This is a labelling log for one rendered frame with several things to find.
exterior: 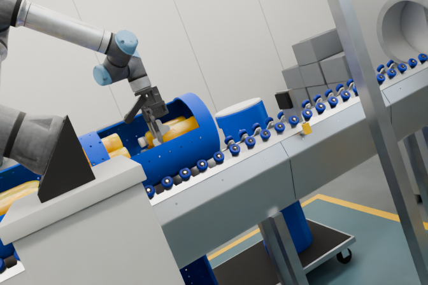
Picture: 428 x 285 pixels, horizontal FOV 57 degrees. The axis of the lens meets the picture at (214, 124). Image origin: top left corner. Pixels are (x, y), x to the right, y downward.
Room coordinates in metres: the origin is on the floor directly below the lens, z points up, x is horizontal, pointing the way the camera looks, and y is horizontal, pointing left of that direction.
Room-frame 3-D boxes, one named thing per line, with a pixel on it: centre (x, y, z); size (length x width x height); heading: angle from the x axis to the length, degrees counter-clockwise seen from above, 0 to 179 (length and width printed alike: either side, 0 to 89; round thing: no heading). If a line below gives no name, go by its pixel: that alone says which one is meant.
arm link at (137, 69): (1.49, 0.20, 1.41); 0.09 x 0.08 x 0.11; 135
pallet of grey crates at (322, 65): (4.63, -1.61, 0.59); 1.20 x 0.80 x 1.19; 20
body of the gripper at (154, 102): (1.50, 0.19, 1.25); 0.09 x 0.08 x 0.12; 111
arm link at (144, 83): (1.50, 0.20, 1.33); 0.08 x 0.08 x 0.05
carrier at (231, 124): (2.23, -0.16, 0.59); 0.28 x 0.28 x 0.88
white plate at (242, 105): (2.23, -0.16, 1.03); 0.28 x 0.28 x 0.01
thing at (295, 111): (1.77, -0.34, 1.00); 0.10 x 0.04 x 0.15; 21
